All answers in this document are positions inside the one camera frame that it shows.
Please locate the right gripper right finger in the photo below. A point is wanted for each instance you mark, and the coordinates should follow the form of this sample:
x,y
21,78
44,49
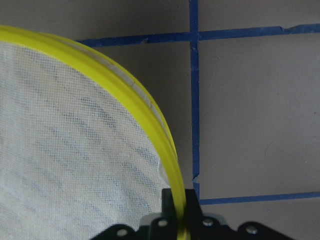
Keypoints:
x,y
193,214

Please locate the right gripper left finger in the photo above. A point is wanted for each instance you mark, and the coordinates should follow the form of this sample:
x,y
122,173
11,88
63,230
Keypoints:
x,y
168,212

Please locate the yellow steamer layer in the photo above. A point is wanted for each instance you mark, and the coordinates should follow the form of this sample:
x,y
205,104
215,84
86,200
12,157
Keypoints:
x,y
83,145

